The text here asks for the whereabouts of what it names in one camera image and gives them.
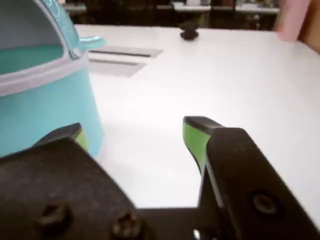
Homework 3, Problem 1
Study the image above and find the teal whale-shaped bin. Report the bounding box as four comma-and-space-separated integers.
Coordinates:
0, 0, 106, 158

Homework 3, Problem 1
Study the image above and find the brown wooden panel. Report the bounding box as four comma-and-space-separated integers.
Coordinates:
297, 0, 320, 55

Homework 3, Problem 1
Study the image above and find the pink board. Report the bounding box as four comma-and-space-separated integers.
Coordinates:
276, 0, 312, 42

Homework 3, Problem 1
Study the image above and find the black knob stand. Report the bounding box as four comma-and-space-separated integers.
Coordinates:
179, 20, 200, 41

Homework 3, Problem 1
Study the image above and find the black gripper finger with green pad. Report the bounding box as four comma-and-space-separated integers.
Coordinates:
0, 122, 145, 240
182, 115, 320, 240

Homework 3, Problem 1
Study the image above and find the white desk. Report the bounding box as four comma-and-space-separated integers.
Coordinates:
234, 4, 280, 14
172, 1, 212, 12

